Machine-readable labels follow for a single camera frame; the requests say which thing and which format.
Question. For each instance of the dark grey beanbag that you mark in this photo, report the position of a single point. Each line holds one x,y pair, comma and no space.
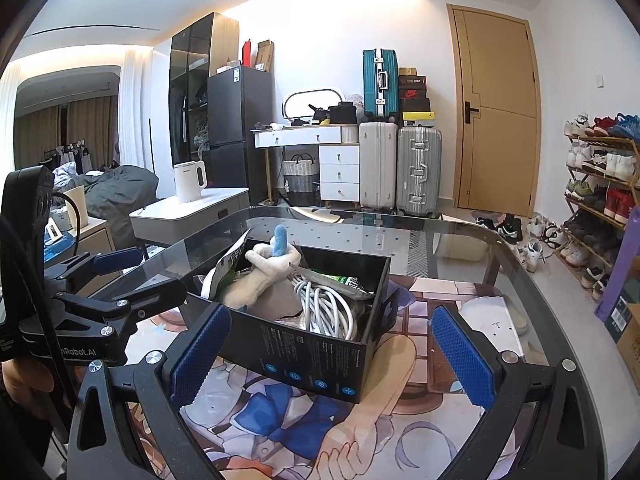
114,195

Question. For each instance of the white blue plush toy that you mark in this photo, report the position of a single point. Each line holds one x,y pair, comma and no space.
270,264

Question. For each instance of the silver suitcase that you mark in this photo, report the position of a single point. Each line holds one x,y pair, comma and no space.
419,157

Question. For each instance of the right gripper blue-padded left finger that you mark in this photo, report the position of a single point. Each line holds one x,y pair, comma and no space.
192,354

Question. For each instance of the wooden door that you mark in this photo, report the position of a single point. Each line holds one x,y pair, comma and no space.
498,112

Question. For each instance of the wooden shoe rack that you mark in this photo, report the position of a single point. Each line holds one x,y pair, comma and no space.
603,163

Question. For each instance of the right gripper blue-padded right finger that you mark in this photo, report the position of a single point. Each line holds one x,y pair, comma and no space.
478,365

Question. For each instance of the purple paper bag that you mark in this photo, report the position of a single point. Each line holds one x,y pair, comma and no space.
628,251

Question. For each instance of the white suitcase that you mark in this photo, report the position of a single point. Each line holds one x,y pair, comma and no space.
377,164

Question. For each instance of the oval mirror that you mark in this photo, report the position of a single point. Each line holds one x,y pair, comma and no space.
308,104

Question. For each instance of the woven basket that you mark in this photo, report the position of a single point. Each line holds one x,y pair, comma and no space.
301,180

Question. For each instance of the open brown cardboard box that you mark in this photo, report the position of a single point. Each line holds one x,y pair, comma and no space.
623,326

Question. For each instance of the silver white medicine packet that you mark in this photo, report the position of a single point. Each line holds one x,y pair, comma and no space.
345,288

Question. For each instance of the black refrigerator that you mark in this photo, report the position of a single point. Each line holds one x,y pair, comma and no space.
238,100

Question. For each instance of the person's left hand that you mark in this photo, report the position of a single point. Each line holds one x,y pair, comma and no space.
23,379

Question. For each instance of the stack of shoe boxes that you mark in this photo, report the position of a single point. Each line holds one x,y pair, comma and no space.
415,104

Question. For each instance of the white side cabinet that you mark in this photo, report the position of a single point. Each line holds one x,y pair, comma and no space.
168,221

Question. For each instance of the black cardboard box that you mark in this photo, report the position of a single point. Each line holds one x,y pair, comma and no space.
334,367

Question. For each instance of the teal suitcase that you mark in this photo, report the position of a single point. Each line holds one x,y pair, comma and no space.
380,85

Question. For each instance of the green medicine packet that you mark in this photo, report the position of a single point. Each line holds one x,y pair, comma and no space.
223,274

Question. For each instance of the white electric kettle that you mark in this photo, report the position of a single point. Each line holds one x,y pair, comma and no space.
190,179

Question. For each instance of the white drawer desk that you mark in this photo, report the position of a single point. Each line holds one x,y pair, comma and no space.
335,148

